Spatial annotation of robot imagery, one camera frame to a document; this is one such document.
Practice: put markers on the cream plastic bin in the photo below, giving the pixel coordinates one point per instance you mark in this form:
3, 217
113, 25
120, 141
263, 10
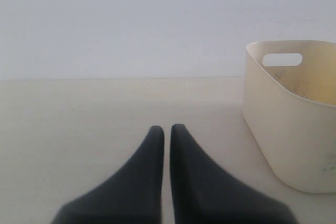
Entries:
289, 106

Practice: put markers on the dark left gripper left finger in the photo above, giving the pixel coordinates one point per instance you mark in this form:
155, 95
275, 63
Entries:
131, 195

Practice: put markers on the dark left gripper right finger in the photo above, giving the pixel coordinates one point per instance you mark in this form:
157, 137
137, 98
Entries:
203, 192

